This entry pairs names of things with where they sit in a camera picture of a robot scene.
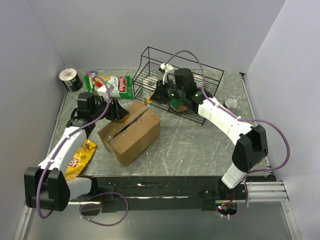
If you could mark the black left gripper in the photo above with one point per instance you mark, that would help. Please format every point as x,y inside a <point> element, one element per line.
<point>120,112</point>

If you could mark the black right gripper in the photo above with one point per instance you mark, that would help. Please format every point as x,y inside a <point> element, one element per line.
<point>159,95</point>

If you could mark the brown cardboard express box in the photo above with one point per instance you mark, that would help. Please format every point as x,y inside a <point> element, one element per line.
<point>127,139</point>

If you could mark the yellow utility knife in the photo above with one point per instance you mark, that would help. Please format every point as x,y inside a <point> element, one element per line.
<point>147,102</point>

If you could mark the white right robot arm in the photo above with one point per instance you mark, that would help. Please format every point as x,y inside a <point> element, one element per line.
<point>250,142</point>

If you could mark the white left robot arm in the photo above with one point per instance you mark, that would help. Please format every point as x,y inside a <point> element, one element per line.
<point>60,160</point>

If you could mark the green lid jar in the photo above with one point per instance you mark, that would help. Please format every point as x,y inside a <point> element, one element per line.
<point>178,105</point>

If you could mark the green white chips bag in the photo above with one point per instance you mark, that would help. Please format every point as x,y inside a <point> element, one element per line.
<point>119,86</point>

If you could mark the white lid can in rack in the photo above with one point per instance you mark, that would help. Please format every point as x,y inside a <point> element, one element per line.
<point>149,85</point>

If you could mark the silver top tin can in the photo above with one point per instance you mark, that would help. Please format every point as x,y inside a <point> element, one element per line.
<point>230,103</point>

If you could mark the black can white lid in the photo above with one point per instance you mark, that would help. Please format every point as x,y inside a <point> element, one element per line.
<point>70,79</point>

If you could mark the yellow chips bag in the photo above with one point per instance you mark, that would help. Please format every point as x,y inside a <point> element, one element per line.
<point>80,160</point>

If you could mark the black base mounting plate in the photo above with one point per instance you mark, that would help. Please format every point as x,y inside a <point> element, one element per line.
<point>138,193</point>

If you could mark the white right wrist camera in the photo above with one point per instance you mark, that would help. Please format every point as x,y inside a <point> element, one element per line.
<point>166,69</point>

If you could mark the black wire basket rack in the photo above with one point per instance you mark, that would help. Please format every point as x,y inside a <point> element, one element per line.
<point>151,59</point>

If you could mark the aluminium rail frame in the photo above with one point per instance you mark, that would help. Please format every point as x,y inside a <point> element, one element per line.
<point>257,189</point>

